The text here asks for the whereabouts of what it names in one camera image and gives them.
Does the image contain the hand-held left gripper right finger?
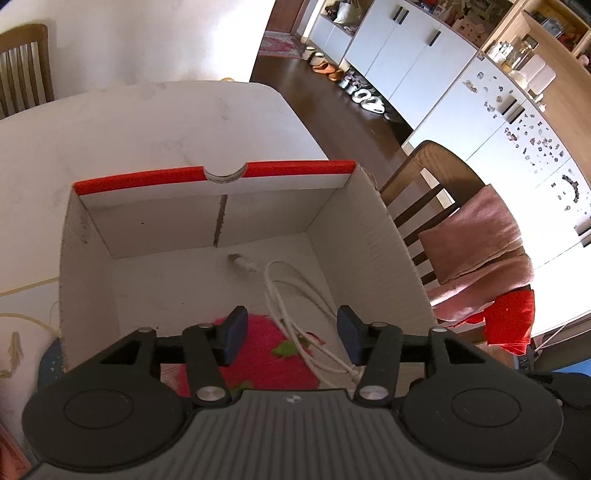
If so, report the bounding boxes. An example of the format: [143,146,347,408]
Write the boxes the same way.
[337,305,485,409]

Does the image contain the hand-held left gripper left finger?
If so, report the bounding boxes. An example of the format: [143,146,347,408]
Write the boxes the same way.
[99,305,249,408]

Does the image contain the pink plush strawberry toy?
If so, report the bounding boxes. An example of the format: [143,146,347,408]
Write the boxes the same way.
[178,314,324,398]

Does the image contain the white cable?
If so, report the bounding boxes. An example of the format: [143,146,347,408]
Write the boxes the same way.
[229,253,365,389]

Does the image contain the red and white cardboard box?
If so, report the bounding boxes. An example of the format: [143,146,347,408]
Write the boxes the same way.
[59,160,438,398]

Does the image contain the pink fringed scarf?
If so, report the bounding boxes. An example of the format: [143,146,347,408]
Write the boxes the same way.
[418,184,536,328]

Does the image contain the red garment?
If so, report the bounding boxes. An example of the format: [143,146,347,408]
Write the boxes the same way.
[462,286,536,356]

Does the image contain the dark wooden slat-back chair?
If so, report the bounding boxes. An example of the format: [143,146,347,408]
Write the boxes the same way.
[379,141,532,324]

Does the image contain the white cabinet with stickers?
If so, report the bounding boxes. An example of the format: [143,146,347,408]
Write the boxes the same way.
[402,55,591,259]

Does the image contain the row of shoes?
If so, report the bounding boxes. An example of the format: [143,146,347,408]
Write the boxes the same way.
[300,44,389,116]

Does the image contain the patterned pink rug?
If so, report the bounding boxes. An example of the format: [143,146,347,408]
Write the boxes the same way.
[256,32,303,58]

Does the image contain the low white shelf cabinet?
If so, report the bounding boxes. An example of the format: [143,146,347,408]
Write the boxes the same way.
[305,0,365,65]

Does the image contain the white storage containers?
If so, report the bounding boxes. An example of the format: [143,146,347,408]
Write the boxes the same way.
[510,55,558,96]

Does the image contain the white bag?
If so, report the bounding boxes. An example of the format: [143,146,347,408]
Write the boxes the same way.
[332,1,359,25]

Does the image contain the glass bottles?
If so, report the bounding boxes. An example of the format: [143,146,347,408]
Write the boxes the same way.
[487,38,533,71]

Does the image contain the wooden shelf unit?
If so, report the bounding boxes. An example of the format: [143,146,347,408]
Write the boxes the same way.
[478,0,591,112]

